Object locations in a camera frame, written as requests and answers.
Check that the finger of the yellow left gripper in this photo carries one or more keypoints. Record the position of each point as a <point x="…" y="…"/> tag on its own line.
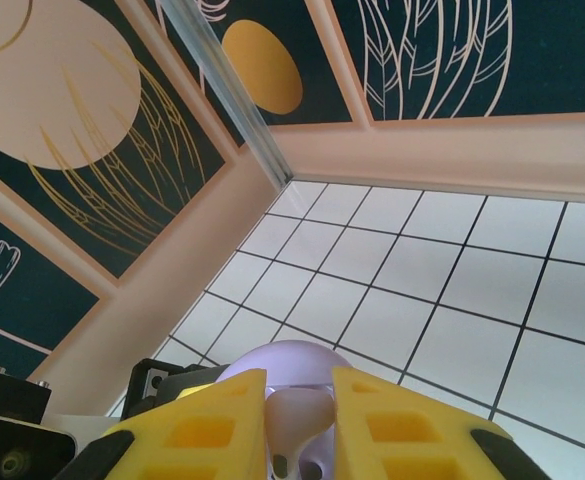
<point x="197" y="392"/>

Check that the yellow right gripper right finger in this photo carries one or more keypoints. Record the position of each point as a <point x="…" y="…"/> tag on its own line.
<point x="357" y="450"/>

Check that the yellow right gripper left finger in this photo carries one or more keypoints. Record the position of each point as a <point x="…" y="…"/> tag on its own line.
<point x="147" y="450"/>

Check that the purple earbud charging case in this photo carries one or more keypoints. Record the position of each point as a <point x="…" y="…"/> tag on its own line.
<point x="287" y="360"/>

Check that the aluminium corner post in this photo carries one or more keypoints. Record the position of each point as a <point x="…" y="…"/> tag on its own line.
<point x="232" y="95"/>

